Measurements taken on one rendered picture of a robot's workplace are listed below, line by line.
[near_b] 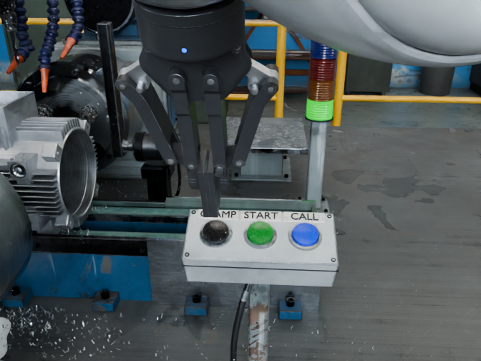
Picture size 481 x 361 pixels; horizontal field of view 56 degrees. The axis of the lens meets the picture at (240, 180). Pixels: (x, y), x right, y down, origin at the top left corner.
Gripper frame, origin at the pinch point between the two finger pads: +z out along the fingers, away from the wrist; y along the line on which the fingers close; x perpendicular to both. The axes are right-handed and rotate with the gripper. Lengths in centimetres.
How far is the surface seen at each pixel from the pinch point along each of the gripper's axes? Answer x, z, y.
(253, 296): 3.3, 16.9, -4.5
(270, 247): 1.8, 8.2, -6.3
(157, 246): -11.0, 28.7, 12.0
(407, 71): -452, 300, -177
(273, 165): -58, 58, -8
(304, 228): -0.4, 7.3, -10.0
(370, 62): -414, 263, -119
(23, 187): -14.8, 19.2, 32.3
